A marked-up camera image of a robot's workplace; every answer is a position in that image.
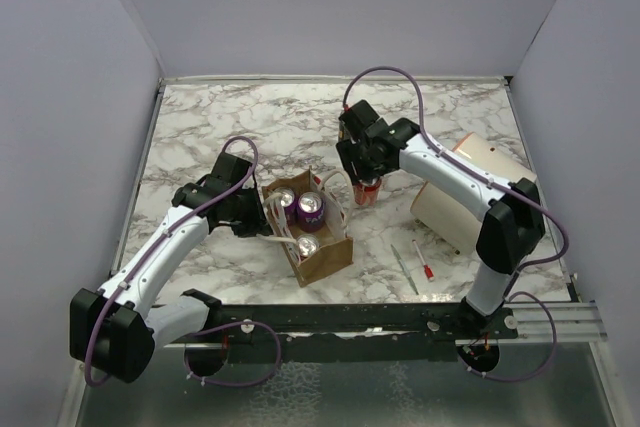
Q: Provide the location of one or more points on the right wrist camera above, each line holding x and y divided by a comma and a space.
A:
360, 117

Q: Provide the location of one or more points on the red white marker pen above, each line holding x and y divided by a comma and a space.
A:
427, 270

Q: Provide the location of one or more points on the brown canvas bag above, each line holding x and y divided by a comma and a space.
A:
337, 246

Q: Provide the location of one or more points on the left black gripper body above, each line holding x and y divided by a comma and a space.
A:
247, 218

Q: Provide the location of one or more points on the white cylindrical container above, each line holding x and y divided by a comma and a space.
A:
447, 217

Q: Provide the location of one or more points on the purple soda can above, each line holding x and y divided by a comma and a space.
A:
288, 201
310, 211

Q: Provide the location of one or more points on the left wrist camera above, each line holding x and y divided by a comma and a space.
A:
227, 171

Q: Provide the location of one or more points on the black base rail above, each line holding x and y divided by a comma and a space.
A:
317, 333

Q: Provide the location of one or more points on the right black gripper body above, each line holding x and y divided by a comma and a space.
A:
359, 163

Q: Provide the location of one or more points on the red cola can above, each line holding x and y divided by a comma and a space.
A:
366, 192

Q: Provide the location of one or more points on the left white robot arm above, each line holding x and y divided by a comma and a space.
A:
117, 328

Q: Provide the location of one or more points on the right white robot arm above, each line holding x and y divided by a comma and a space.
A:
511, 224

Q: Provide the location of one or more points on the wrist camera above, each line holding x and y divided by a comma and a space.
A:
360, 117
227, 171

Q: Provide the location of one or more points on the black beverage can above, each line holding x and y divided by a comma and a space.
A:
341, 134

